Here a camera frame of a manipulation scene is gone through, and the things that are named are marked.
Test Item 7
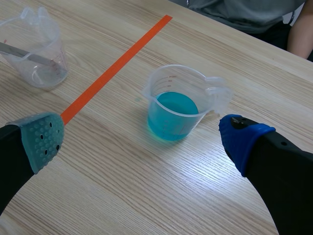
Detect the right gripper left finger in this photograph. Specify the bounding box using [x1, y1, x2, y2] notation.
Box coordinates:
[0, 112, 66, 216]

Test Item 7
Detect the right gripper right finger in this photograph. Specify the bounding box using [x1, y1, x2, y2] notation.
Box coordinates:
[218, 114, 313, 235]

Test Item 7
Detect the empty clear plastic beaker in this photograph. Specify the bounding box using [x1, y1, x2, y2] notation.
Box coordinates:
[0, 6, 68, 89]

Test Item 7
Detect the clear beaker with blue liquid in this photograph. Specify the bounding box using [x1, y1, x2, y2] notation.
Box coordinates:
[142, 64, 233, 142]

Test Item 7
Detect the person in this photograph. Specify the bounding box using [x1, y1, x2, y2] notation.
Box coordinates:
[168, 0, 313, 62]

